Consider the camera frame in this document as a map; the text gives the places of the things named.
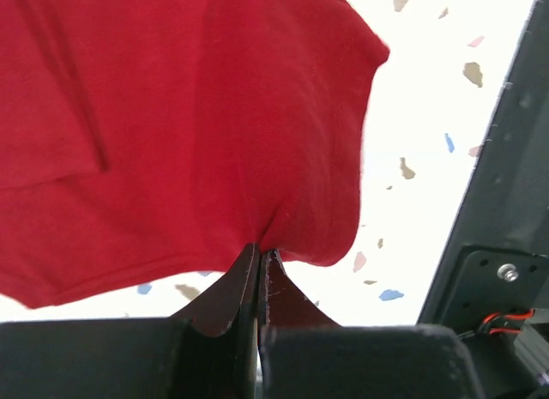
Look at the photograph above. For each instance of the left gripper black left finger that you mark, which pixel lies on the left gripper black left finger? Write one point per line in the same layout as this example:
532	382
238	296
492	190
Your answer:
205	350

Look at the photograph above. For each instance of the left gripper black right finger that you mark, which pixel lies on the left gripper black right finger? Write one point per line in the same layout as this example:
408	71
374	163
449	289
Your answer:
305	354

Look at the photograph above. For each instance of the dark red t-shirt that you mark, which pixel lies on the dark red t-shirt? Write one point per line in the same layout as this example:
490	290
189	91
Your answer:
146	138

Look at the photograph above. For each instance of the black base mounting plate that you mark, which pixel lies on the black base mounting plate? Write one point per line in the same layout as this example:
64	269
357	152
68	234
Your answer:
491	286

